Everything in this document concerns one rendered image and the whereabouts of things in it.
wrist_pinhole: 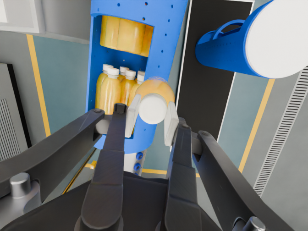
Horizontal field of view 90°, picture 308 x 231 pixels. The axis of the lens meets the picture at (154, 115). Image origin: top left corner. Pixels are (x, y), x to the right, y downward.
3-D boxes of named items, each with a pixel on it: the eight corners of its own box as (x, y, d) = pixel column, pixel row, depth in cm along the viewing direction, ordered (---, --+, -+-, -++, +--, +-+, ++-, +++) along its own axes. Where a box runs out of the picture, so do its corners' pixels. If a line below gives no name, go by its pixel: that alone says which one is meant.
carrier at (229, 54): (233, 48, 137) (212, 24, 131) (342, 36, 55) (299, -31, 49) (209, 72, 145) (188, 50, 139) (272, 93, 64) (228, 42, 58)
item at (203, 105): (168, 145, 192) (169, 151, 178) (187, 1, 138) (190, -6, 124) (210, 148, 192) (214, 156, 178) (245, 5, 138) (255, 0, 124)
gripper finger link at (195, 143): (178, 135, 13) (211, 142, 13) (174, 115, 18) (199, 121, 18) (173, 150, 14) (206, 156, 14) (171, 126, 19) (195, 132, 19)
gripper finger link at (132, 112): (129, 138, 16) (122, 137, 15) (137, 114, 22) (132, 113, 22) (134, 111, 14) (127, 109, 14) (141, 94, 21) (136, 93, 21)
